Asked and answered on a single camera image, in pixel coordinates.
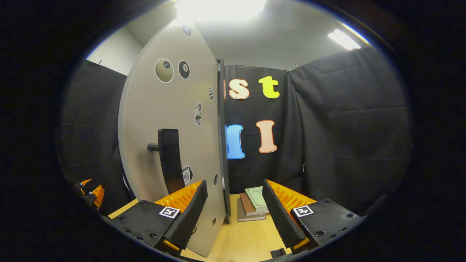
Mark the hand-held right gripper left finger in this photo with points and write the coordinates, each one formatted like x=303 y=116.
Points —
x=189 y=216

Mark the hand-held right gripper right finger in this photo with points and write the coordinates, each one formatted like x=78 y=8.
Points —
x=280 y=218

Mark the grey cabinet door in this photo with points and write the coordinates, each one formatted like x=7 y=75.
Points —
x=153 y=109

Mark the large ceiling light panel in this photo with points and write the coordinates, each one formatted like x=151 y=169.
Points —
x=218 y=9

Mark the grey book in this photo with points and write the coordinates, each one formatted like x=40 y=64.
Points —
x=249 y=218

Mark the narrow ceiling light panel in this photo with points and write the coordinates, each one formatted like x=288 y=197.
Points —
x=344 y=39

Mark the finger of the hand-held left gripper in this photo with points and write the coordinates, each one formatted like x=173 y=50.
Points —
x=99 y=193
x=85 y=182

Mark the black backdrop cloth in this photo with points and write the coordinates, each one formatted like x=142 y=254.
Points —
x=346 y=127

